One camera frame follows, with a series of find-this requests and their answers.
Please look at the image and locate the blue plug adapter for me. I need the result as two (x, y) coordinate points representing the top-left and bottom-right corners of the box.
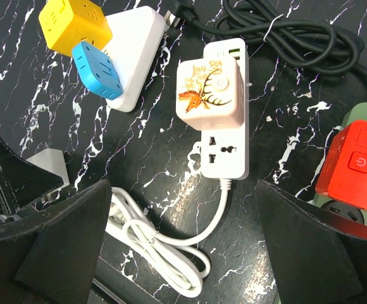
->
(72, 41), (123, 100)

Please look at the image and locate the white cube charger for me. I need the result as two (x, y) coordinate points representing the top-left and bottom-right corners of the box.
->
(27, 148), (70, 189)

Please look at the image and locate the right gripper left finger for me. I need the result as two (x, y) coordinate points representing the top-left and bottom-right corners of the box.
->
(0, 180), (111, 303)

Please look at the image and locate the white coiled cable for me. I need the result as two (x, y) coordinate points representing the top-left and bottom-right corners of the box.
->
(104, 179), (232, 298)

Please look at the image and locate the black coiled cable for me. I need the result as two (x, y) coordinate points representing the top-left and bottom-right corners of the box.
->
(164, 0), (367, 105)

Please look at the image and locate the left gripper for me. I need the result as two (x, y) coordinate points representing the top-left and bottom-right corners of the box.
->
(0, 137), (63, 225)

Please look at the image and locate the white triangular power strip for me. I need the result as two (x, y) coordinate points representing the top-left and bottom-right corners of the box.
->
(103, 6), (166, 113)

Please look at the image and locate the white rectangular power strip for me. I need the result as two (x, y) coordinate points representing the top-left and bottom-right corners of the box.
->
(201, 38), (250, 180)

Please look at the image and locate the beige cube socket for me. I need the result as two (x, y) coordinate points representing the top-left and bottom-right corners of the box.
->
(176, 56), (244, 131)

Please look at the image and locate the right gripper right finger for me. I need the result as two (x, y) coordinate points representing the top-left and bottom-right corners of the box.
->
(254, 180), (367, 303)

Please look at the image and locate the yellow cube socket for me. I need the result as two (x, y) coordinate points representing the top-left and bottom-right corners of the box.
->
(39, 0), (113, 57)

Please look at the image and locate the green power strip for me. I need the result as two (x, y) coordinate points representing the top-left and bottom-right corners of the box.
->
(314, 103), (367, 225)

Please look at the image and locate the red cube socket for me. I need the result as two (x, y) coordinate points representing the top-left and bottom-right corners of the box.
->
(315, 120), (367, 210)

